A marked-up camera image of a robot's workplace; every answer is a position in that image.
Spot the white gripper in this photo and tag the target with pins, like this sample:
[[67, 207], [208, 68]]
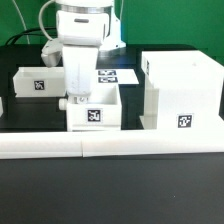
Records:
[[81, 36]]

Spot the white drawer tray with tag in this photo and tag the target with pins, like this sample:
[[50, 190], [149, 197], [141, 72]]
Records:
[[101, 112]]

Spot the white drawer cabinet box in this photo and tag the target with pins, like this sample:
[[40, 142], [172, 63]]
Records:
[[182, 90]]

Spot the white tag sheet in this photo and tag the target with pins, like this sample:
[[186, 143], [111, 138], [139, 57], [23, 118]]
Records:
[[120, 76]]

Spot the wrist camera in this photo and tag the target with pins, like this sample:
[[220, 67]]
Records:
[[52, 52]]

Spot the white front rail right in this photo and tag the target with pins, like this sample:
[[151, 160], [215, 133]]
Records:
[[151, 142]]

